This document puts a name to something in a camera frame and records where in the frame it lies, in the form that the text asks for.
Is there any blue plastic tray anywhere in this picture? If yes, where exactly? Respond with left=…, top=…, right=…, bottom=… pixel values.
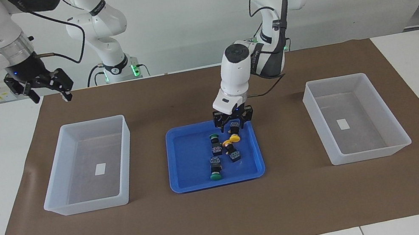
left=160, top=112, right=268, bottom=195

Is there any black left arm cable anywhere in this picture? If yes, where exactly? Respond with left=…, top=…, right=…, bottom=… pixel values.
left=232, top=0, right=306, bottom=99

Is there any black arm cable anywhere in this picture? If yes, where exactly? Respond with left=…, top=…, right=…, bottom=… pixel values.
left=6, top=0, right=90, bottom=75
left=232, top=0, right=306, bottom=99

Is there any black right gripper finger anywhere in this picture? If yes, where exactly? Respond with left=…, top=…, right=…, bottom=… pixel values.
left=46, top=66, right=77, bottom=105
left=14, top=81, right=41, bottom=107

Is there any black base cable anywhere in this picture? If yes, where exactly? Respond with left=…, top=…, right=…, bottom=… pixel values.
left=84, top=64, right=107, bottom=88

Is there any translucent white plastic box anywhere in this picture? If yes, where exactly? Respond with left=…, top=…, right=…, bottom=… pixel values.
left=300, top=66, right=414, bottom=170
left=30, top=114, right=142, bottom=219

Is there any brown table mat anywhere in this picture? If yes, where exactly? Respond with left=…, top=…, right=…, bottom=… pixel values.
left=0, top=28, right=419, bottom=235

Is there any green push button switch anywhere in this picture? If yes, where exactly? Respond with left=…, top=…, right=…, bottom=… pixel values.
left=207, top=155, right=225, bottom=182
left=208, top=132, right=224, bottom=157

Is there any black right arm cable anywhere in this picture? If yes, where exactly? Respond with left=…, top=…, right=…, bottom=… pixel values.
left=6, top=0, right=90, bottom=75

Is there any yellow push button switch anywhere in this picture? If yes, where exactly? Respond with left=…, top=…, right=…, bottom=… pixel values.
left=222, top=137, right=242, bottom=164
left=226, top=120, right=243, bottom=143

